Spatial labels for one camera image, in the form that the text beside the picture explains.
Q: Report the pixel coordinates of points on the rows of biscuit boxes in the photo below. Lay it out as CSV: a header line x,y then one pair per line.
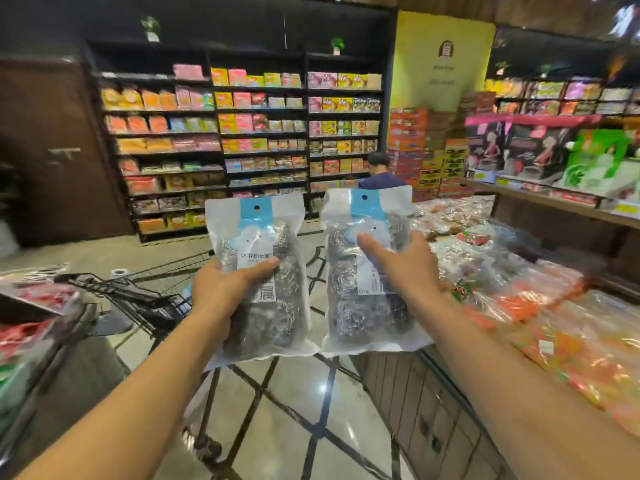
x,y
240,124

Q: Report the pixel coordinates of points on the pile of clear nut bags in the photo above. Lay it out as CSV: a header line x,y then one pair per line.
x,y
450,214

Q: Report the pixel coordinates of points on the pile of orange candy bags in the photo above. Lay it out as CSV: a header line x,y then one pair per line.
x,y
575,354

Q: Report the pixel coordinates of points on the scourer pack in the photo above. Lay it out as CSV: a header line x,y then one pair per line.
x,y
270,314
350,314

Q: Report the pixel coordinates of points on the yellow-green pillar with sign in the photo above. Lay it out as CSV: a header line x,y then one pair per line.
x,y
425,84

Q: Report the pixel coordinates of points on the white plastic bag roll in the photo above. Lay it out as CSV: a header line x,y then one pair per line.
x,y
114,271

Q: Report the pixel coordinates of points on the small green potted plant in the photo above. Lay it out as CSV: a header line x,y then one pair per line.
x,y
337,44
152,27

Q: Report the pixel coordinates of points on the wooden acrylic-bin snack stand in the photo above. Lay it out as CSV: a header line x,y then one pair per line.
x,y
75,374

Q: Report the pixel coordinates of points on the person's right hand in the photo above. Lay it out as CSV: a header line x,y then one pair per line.
x,y
415,274

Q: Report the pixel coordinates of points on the pink poster display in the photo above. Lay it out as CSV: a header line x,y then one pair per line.
x,y
530,149

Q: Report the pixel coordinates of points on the brown wooden door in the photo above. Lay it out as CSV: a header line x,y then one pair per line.
x,y
60,194

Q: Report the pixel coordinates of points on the white plant pot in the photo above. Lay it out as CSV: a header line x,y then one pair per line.
x,y
6,242

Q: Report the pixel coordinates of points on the black biscuit shelving unit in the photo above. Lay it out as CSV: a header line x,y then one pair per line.
x,y
300,59

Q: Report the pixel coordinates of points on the rows of yellow pink packets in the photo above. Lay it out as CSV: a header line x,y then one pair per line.
x,y
550,89

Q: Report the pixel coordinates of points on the stack of red cartons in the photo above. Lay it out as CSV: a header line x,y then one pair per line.
x,y
410,144

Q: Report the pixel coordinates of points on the wooden glass-edged display counter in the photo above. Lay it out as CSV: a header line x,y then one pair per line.
x,y
435,424

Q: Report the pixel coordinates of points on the green poster display box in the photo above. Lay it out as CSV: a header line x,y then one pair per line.
x,y
595,159

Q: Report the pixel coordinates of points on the dark wooden table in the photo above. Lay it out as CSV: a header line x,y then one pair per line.
x,y
550,224

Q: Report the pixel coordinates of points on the pile of red candy packets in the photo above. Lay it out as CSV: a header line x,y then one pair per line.
x,y
20,339

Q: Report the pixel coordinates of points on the person's left hand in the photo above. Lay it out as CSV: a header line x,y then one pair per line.
x,y
220,294

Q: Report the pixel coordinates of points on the black snack packet shelving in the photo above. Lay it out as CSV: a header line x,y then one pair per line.
x,y
550,49

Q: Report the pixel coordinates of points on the pile of red stick snacks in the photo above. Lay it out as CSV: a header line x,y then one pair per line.
x,y
50,294

